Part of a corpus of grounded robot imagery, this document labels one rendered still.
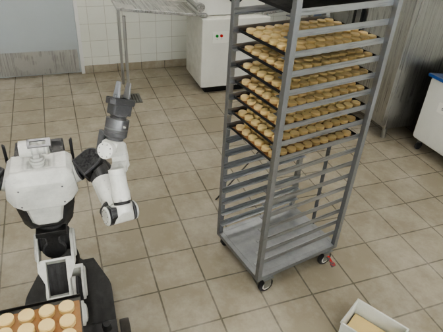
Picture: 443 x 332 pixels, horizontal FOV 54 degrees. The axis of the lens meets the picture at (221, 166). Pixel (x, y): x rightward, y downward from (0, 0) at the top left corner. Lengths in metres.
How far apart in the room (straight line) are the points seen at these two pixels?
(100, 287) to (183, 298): 0.50
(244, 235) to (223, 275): 0.29
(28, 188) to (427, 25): 3.52
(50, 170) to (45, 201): 0.13
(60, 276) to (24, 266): 0.98
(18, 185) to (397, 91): 3.49
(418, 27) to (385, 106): 0.75
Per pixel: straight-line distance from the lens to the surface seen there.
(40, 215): 1.98
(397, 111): 4.59
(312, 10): 1.97
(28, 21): 5.62
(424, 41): 4.41
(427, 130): 4.49
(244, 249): 2.86
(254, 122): 2.32
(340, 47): 2.16
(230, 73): 2.35
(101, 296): 2.60
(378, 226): 3.52
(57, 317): 1.61
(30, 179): 1.88
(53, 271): 2.15
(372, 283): 3.07
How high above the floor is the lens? 2.13
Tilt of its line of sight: 34 degrees down
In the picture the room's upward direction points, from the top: 4 degrees clockwise
